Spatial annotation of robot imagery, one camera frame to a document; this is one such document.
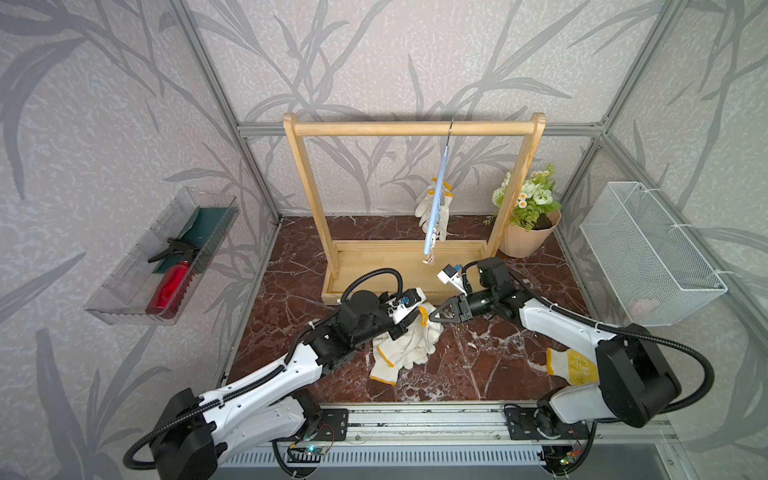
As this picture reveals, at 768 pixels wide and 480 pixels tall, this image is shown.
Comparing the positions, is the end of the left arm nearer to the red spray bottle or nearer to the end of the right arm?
the end of the right arm

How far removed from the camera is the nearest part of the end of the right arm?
2.27ft

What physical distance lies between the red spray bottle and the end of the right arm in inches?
21.5

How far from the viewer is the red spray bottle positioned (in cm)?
56
